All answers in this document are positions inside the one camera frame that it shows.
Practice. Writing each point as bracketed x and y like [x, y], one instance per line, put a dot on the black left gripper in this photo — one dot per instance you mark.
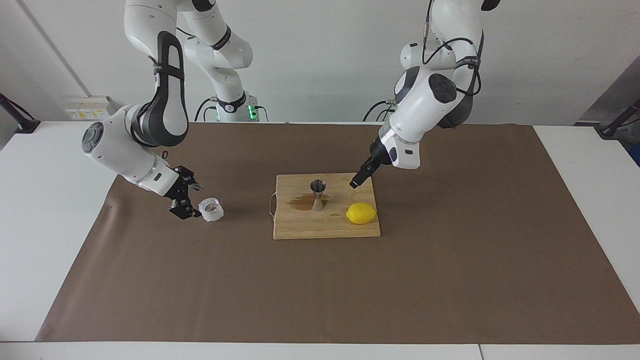
[377, 155]

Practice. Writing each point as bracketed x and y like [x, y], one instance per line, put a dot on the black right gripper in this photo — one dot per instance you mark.
[179, 187]

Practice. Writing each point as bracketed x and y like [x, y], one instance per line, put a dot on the small clear crinkled cup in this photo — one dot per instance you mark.
[211, 210]

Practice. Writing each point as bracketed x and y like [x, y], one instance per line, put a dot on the steel double jigger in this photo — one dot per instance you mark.
[318, 187]

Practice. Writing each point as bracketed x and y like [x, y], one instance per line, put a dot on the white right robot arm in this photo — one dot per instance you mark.
[120, 150]

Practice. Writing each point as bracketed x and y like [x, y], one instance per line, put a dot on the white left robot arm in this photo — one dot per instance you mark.
[425, 110]

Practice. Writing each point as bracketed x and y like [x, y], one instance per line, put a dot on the yellow lemon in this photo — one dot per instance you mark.
[361, 213]

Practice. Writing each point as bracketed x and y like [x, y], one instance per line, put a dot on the wooden cutting board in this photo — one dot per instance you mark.
[320, 225]

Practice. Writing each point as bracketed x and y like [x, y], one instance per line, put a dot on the brown paper table mat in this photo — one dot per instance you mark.
[200, 275]

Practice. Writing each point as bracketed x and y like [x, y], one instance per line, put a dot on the black clamp stand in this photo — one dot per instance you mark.
[612, 129]
[22, 124]

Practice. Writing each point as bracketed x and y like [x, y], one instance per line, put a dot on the blue object at table edge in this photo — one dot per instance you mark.
[636, 155]

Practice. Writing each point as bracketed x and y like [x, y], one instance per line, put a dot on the white wall socket box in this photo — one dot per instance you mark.
[90, 107]

